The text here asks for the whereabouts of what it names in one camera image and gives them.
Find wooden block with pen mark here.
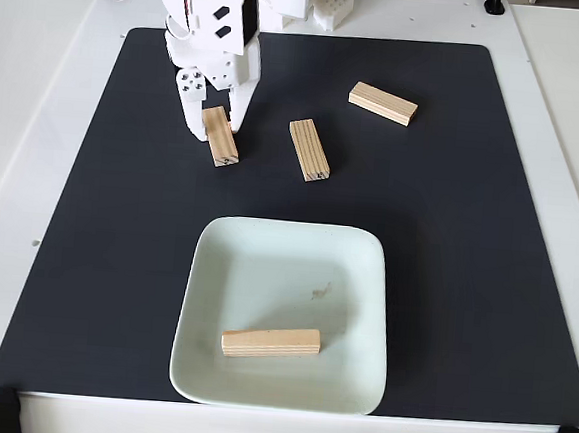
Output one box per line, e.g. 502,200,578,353
197,104,244,169

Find wooden block dark grain lines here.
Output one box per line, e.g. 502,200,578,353
284,116,335,186

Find pale green square plate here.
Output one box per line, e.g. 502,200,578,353
166,211,400,420

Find black rubber mat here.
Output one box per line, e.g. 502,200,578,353
0,8,579,433

